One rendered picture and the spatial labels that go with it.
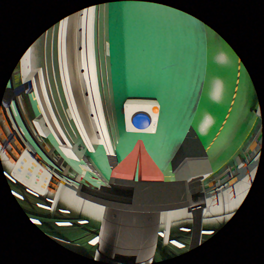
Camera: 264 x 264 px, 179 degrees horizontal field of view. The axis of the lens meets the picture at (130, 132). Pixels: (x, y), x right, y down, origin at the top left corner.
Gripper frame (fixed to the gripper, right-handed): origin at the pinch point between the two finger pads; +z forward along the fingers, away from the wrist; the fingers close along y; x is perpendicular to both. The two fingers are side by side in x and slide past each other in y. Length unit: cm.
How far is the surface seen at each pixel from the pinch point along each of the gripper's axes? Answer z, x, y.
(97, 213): -201, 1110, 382
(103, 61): 10.2, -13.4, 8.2
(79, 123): 6.1, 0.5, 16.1
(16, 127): 15, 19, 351
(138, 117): 7.2, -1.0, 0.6
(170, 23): 14.6, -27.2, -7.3
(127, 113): 8.5, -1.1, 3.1
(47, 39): 9.1, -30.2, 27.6
